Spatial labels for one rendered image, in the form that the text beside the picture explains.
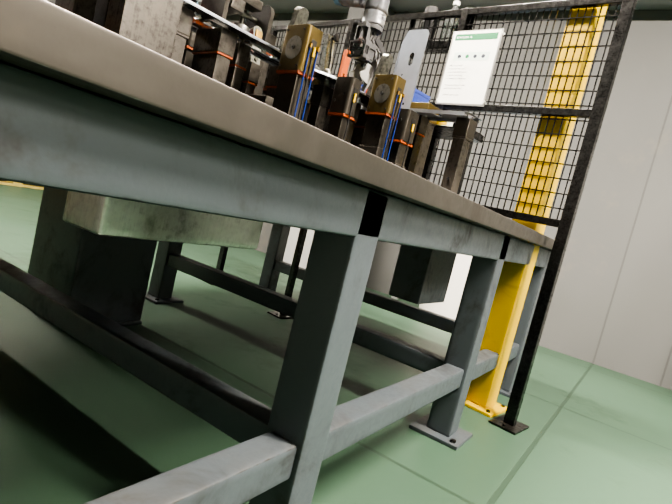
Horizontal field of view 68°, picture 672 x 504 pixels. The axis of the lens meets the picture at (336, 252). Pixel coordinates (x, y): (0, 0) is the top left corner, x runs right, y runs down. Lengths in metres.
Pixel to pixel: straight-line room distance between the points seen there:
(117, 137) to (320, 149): 0.23
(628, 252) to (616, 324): 0.49
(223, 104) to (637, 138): 3.67
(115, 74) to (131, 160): 0.09
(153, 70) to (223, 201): 0.17
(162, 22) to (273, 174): 0.61
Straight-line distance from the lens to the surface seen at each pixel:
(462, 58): 2.26
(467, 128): 1.65
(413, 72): 2.01
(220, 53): 1.38
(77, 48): 0.40
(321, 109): 1.67
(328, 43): 1.93
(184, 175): 0.50
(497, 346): 2.01
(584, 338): 3.91
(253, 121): 0.50
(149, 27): 1.13
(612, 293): 3.88
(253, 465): 0.79
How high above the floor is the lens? 0.62
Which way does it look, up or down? 5 degrees down
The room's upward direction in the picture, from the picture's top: 14 degrees clockwise
